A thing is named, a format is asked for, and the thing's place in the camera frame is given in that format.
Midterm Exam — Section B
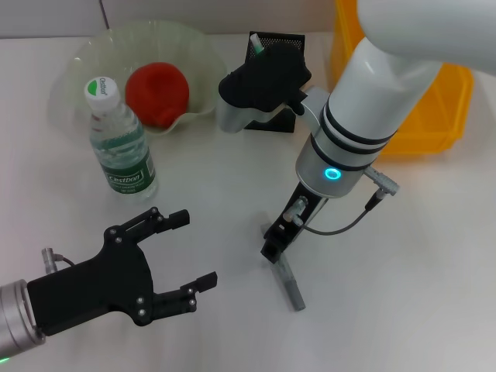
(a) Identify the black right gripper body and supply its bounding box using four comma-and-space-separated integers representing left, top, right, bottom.
270, 181, 331, 250

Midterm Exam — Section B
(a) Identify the yellow plastic bin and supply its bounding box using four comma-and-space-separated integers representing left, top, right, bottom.
331, 0, 474, 156

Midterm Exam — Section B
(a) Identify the grey marker pen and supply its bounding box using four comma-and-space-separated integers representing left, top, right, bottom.
261, 222, 307, 312

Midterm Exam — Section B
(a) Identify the left gripper cable with connector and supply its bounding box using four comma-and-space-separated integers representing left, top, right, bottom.
41, 247, 75, 272

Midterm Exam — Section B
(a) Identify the gripper cable with connector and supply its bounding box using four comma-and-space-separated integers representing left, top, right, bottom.
284, 165, 403, 236
41, 247, 75, 272

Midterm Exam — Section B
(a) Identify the red-orange toy orange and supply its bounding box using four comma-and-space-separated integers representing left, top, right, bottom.
124, 61, 191, 129

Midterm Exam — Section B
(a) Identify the green utility knife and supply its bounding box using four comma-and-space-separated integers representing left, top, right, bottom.
250, 33, 267, 57

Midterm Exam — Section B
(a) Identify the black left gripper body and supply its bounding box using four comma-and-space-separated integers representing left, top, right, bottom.
26, 226, 157, 336

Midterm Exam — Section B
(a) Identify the black mesh pen holder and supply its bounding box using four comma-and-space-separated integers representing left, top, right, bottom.
243, 30, 306, 134

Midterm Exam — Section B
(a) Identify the right gripper cable with connector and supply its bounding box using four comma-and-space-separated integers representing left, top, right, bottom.
284, 165, 403, 236

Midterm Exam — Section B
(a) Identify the pale green glass fruit plate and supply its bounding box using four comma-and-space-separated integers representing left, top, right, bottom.
48, 19, 228, 136

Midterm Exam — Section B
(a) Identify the clear water bottle green label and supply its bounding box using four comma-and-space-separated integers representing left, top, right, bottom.
84, 75, 159, 201

